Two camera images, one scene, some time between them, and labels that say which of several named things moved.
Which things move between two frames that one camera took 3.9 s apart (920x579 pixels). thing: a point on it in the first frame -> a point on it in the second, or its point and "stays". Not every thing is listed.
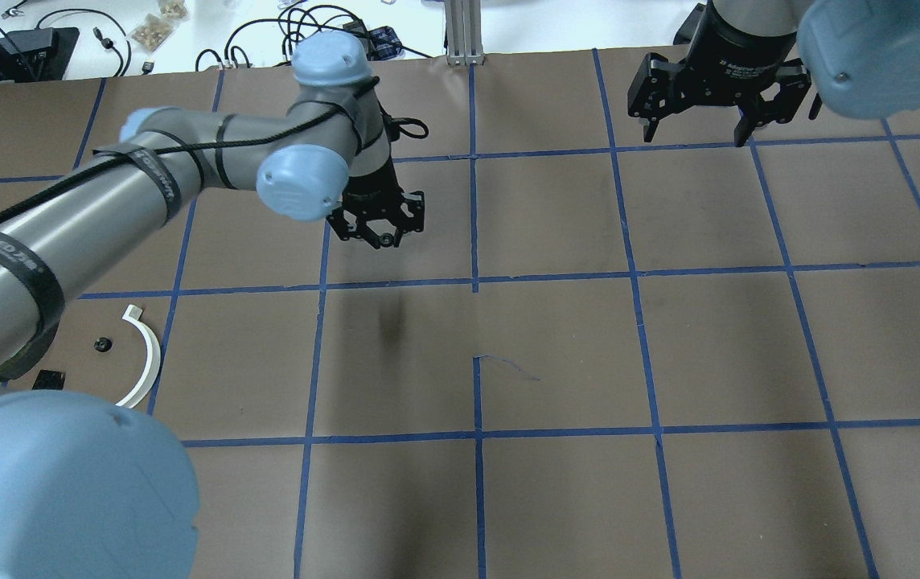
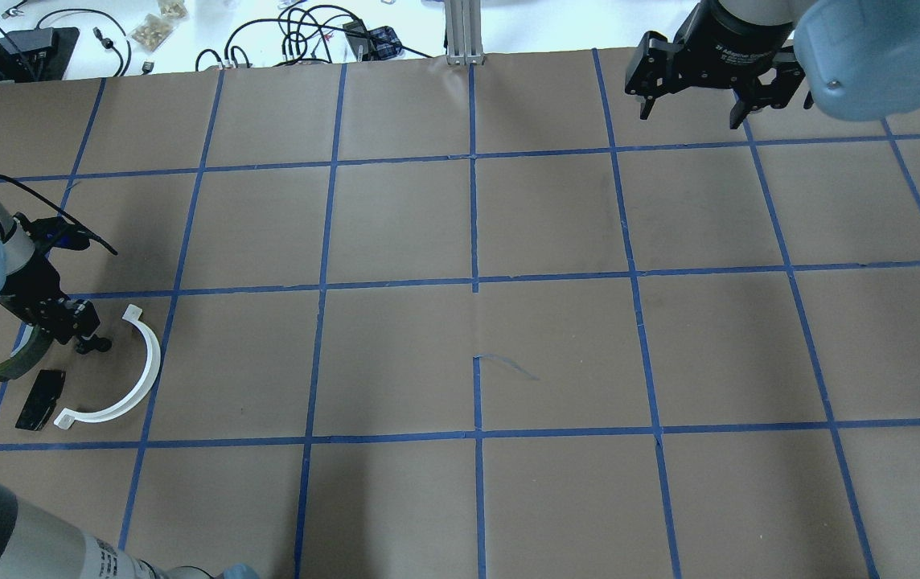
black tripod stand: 30,55 stays
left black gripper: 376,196 -> 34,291
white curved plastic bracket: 134,314 stays
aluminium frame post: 464,33 stays
